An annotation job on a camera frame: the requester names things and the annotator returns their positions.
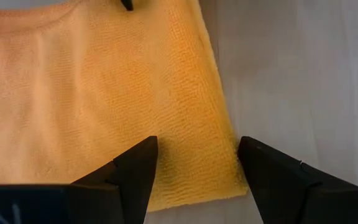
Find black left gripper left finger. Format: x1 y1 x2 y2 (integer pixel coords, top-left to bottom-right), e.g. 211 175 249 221
0 135 159 224

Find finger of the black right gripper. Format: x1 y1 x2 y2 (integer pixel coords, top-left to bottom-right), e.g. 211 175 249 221
120 0 134 12

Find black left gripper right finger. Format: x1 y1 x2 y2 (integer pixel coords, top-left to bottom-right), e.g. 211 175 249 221
237 136 358 224

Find orange microfiber towel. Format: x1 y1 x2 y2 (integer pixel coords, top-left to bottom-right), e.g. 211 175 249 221
0 0 249 213

